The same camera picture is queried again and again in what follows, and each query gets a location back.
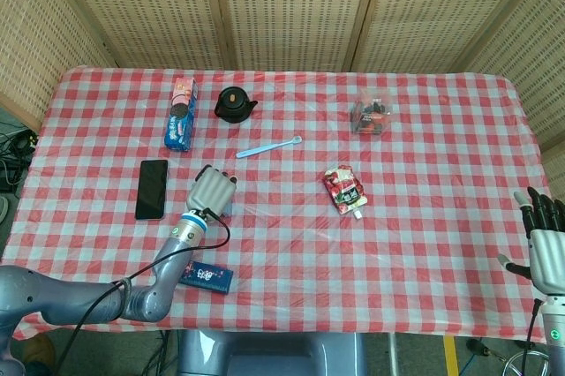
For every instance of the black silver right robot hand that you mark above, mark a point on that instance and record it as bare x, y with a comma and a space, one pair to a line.
547, 257

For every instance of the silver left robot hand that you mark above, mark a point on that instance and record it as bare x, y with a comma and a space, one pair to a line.
211, 190

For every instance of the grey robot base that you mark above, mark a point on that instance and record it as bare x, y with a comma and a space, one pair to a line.
265, 354

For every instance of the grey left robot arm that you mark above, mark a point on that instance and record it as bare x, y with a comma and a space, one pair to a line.
163, 270

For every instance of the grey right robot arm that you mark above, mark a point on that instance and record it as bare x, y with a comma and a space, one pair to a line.
555, 332

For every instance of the blue cookie package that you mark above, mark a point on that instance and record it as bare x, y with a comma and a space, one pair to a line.
181, 120

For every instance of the dark blue long box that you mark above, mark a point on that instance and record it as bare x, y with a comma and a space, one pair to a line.
212, 276

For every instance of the black smartphone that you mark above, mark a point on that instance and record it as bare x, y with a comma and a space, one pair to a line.
151, 190

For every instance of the light blue toothbrush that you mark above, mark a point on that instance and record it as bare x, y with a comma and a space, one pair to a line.
265, 148

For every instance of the black teapot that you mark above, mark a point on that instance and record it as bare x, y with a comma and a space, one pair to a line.
234, 104

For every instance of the red white checked tablecloth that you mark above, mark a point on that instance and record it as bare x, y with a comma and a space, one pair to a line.
287, 239

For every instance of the red drink pouch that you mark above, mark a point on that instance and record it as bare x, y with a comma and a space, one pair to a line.
344, 190

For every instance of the clear plastic snack bag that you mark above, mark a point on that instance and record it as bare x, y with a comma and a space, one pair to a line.
371, 115

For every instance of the metal table leg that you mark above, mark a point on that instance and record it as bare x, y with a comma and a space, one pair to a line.
393, 354

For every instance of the bamboo folding screen panel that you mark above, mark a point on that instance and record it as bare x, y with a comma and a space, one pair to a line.
35, 40
296, 5
145, 5
538, 62
432, 9

